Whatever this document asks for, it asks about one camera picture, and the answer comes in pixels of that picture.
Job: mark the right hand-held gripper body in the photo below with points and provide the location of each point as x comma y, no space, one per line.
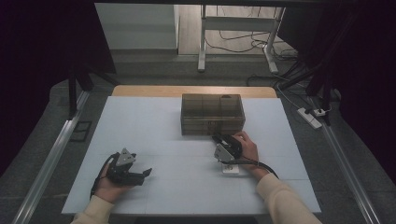
230,149

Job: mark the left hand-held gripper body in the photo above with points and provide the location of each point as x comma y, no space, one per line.
120,168

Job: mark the smoky transparent drawer box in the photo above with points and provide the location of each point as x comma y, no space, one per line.
211,105

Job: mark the person's right hand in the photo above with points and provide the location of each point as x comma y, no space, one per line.
250,152

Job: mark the person's left hand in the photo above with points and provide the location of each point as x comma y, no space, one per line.
107,191

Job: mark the wooden table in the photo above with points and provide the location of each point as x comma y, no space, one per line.
162,90

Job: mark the white power strip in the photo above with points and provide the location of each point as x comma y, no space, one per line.
308,118

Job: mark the white plug adapter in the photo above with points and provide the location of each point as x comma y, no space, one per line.
321,112

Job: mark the dark curtain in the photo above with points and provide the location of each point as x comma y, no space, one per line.
37,62
367,77

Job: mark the white cabinet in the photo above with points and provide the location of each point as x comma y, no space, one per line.
137,26

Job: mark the black floor frame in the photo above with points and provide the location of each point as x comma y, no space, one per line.
81,131

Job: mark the aluminium rail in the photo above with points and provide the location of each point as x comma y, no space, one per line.
46,168
345,161

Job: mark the white desk frame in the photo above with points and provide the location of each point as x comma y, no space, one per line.
239,23

